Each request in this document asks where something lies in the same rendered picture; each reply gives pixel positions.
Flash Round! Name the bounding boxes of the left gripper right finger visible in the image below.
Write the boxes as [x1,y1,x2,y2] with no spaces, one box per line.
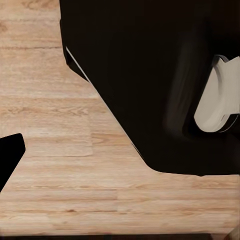
[224,133,240,172]

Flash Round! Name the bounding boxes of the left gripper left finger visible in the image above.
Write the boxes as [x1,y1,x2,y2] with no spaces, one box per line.
[0,133,26,192]

